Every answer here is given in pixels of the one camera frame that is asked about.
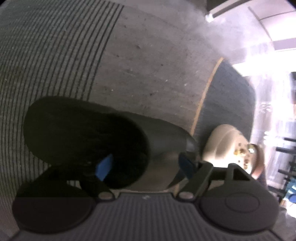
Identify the black slide sandal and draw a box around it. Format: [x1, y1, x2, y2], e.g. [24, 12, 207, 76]
[23, 96, 197, 192]

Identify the grey striped door mat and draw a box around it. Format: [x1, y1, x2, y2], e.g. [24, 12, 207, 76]
[1, 1, 221, 237]

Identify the cream clog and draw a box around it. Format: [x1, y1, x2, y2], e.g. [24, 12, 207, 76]
[202, 124, 264, 179]

